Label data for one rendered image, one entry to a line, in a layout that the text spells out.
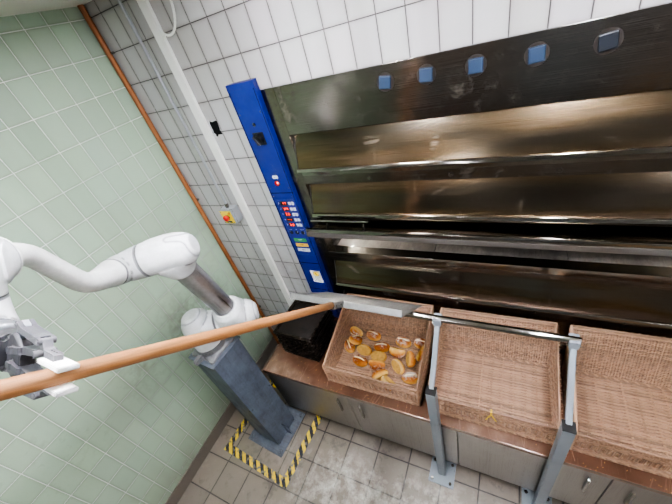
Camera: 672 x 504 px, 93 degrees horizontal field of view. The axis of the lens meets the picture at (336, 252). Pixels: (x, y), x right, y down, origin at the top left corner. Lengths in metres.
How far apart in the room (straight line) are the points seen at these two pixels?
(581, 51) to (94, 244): 2.12
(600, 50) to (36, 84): 2.10
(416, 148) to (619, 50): 0.63
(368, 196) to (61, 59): 1.53
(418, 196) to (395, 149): 0.24
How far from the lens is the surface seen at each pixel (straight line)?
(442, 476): 2.40
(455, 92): 1.32
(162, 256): 1.31
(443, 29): 1.29
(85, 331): 2.08
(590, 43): 1.31
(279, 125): 1.63
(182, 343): 0.80
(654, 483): 1.96
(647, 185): 1.53
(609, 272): 1.74
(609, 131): 1.39
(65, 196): 1.98
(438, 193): 1.50
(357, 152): 1.49
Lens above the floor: 2.30
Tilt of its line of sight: 36 degrees down
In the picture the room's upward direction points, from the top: 18 degrees counter-clockwise
